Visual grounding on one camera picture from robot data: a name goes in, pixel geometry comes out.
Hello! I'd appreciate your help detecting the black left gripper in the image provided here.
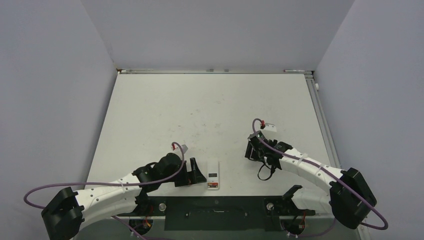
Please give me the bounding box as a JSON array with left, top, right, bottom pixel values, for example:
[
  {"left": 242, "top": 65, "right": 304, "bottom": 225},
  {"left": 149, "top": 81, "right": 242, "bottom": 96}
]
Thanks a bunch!
[{"left": 160, "top": 157, "right": 206, "bottom": 187}]

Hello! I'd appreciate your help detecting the white red remote control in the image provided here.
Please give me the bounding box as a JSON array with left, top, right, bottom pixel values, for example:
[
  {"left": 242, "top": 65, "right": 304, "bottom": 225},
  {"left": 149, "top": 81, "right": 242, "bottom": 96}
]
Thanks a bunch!
[{"left": 206, "top": 160, "right": 220, "bottom": 191}]

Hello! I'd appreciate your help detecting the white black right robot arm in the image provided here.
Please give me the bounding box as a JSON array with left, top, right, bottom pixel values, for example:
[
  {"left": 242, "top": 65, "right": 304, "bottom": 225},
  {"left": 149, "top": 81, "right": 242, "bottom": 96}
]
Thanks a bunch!
[{"left": 245, "top": 131, "right": 377, "bottom": 229}]

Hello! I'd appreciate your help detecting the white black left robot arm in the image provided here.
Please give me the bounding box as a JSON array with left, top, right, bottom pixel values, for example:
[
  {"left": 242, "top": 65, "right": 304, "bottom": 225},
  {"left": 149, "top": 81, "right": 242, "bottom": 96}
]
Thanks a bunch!
[{"left": 41, "top": 152, "right": 207, "bottom": 240}]

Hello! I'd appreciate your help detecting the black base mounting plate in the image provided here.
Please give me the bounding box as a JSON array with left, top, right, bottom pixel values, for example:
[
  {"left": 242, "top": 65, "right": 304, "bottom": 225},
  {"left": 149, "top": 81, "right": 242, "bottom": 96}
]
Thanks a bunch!
[{"left": 128, "top": 196, "right": 316, "bottom": 231}]

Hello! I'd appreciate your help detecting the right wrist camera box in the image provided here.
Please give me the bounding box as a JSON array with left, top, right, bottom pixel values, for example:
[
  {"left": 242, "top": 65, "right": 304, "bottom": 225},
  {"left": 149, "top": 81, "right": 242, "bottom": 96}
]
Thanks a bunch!
[{"left": 260, "top": 121, "right": 277, "bottom": 133}]

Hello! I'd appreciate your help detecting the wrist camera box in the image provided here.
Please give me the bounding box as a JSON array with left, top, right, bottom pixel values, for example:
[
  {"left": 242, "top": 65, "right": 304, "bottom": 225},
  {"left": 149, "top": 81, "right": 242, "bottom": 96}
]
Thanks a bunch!
[
  {"left": 260, "top": 121, "right": 277, "bottom": 133},
  {"left": 177, "top": 144, "right": 189, "bottom": 154}
]

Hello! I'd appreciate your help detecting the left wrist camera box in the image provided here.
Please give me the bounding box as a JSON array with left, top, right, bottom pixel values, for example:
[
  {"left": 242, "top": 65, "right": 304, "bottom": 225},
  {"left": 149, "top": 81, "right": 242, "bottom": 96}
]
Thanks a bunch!
[{"left": 177, "top": 144, "right": 189, "bottom": 154}]

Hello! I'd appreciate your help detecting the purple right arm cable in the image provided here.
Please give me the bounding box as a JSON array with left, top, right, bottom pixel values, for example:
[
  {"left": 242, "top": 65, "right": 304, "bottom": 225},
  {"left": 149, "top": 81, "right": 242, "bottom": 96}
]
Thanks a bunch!
[{"left": 252, "top": 118, "right": 389, "bottom": 231}]

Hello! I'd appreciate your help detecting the aluminium table edge rail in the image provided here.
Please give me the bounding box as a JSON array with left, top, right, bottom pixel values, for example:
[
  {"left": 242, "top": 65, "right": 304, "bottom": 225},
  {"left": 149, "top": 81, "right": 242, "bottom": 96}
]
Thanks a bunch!
[{"left": 304, "top": 71, "right": 341, "bottom": 168}]

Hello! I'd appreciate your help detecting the aluminium back table rail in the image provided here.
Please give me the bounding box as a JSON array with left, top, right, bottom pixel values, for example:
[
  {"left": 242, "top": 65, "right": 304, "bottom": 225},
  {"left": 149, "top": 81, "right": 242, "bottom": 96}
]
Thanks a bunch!
[{"left": 117, "top": 68, "right": 313, "bottom": 75}]

